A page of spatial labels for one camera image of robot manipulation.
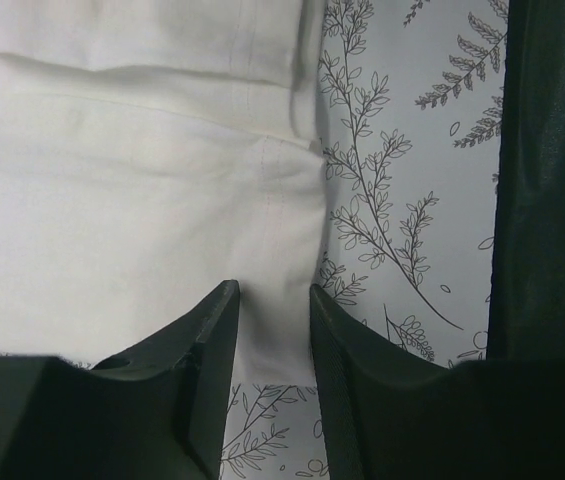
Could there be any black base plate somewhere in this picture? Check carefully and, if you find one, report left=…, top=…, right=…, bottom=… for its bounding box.
left=487, top=1, right=565, bottom=359

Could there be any white t shirt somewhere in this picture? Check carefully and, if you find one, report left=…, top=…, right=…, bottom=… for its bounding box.
left=0, top=1, right=326, bottom=385

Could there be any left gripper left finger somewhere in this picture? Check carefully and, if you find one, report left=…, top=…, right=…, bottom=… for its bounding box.
left=0, top=280, right=240, bottom=479

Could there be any floral table mat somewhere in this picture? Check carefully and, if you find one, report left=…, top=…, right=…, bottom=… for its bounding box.
left=219, top=0, right=511, bottom=480

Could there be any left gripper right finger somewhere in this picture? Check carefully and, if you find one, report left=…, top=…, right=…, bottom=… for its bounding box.
left=310, top=286, right=565, bottom=479

